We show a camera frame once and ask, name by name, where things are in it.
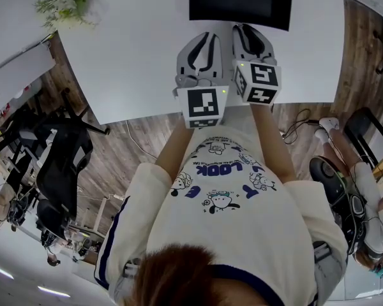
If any grey shoulder strap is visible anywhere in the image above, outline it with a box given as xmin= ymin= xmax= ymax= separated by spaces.
xmin=122 ymin=257 xmax=145 ymax=279
xmin=312 ymin=240 xmax=345 ymax=301

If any white floor cable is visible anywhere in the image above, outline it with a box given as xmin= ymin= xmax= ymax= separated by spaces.
xmin=125 ymin=119 xmax=158 ymax=159

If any cream printed t-shirt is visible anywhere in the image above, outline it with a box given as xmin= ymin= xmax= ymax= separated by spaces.
xmin=94 ymin=124 xmax=349 ymax=306

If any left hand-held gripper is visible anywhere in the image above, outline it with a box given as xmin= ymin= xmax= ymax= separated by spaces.
xmin=172 ymin=31 xmax=230 ymax=130

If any person's right forearm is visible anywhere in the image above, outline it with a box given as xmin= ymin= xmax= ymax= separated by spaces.
xmin=248 ymin=103 xmax=297 ymax=184

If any black monitor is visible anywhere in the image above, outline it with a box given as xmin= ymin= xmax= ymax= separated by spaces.
xmin=188 ymin=0 xmax=290 ymax=32

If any white side table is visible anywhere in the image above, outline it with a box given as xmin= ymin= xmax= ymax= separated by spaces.
xmin=0 ymin=44 xmax=57 ymax=121

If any black floor cable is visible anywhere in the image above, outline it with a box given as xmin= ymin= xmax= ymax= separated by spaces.
xmin=280 ymin=108 xmax=324 ymax=145

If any green white flower plant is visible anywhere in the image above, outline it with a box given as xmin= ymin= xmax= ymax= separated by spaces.
xmin=34 ymin=0 xmax=99 ymax=31

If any person's left forearm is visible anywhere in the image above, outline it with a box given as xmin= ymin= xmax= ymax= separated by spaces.
xmin=154 ymin=124 xmax=196 ymax=180

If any black frame chair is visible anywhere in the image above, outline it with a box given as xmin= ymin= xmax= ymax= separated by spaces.
xmin=343 ymin=106 xmax=383 ymax=169

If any black grey office chair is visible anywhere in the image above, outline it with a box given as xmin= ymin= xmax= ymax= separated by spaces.
xmin=34 ymin=87 xmax=112 ymax=226

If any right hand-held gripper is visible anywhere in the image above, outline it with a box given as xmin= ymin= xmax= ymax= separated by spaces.
xmin=231 ymin=24 xmax=283 ymax=106

